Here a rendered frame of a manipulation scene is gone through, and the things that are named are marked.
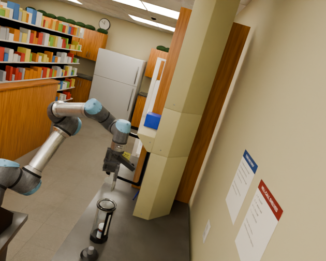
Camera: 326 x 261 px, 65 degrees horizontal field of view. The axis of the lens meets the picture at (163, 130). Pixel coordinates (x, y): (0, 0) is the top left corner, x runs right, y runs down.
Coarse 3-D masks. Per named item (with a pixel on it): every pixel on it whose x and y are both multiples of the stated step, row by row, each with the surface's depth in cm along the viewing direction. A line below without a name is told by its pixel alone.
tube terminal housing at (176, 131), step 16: (176, 112) 152; (160, 128) 156; (176, 128) 155; (192, 128) 165; (160, 144) 158; (176, 144) 161; (160, 160) 161; (176, 160) 167; (144, 176) 164; (160, 176) 163; (176, 176) 173; (144, 192) 167; (160, 192) 169; (144, 208) 170; (160, 208) 176
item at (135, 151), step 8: (128, 136) 194; (128, 144) 196; (136, 144) 194; (128, 152) 197; (136, 152) 195; (144, 152) 194; (136, 160) 197; (120, 168) 201; (136, 168) 198; (120, 176) 203; (128, 176) 201; (136, 176) 199
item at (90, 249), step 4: (88, 248) 126; (92, 248) 127; (84, 252) 127; (88, 252) 126; (92, 252) 127; (96, 252) 129; (84, 256) 125; (88, 256) 125; (92, 256) 126; (96, 256) 127; (84, 260) 124; (88, 260) 124; (92, 260) 125
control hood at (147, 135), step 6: (144, 126) 176; (138, 132) 159; (144, 132) 163; (150, 132) 167; (156, 132) 171; (144, 138) 158; (150, 138) 158; (144, 144) 159; (150, 144) 159; (150, 150) 160
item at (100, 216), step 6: (102, 198) 142; (108, 198) 143; (102, 204) 142; (108, 204) 143; (114, 204) 140; (108, 210) 133; (96, 216) 137; (102, 216) 135; (96, 222) 137; (102, 222) 136; (96, 228) 137; (102, 228) 137; (96, 234) 138
